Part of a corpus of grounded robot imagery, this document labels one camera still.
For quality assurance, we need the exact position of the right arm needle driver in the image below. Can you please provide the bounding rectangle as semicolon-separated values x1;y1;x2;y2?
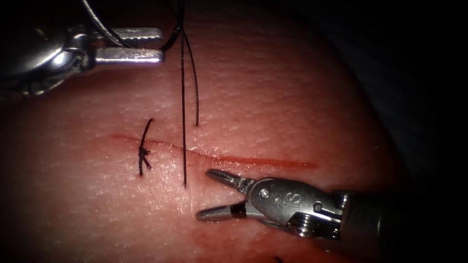
243;176;349;242

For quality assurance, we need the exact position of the black thread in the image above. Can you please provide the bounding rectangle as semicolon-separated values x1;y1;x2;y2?
106;0;200;188

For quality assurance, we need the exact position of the black stitching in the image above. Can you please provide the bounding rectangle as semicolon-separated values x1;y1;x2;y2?
137;118;155;177

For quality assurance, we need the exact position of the left arm needle driver jaw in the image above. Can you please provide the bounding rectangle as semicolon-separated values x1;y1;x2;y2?
95;47;166;64
89;27;164;48

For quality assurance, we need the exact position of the left arm needle driver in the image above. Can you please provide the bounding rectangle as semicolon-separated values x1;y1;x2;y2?
0;24;97;97

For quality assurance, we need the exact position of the right arm needle driver jaw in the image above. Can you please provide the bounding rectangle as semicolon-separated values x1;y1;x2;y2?
195;201;265;223
205;168;254;193

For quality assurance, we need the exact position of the curved steel needle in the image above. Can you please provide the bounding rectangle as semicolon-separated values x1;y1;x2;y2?
80;0;124;48

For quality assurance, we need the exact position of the tissue pad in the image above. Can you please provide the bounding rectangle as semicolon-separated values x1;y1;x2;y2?
0;0;414;263

